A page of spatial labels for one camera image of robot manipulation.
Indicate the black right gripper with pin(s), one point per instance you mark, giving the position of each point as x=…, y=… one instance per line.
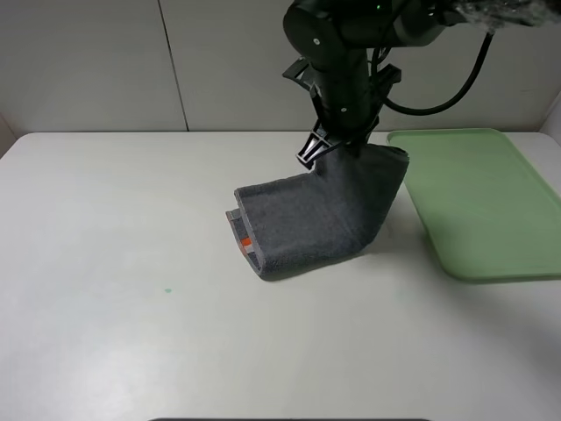
x=347, y=97

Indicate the grey towel with orange stripes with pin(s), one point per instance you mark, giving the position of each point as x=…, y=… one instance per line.
x=291, y=226

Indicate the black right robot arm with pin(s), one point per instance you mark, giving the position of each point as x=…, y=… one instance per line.
x=342, y=45

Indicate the light green plastic tray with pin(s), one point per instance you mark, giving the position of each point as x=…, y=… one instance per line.
x=487, y=212

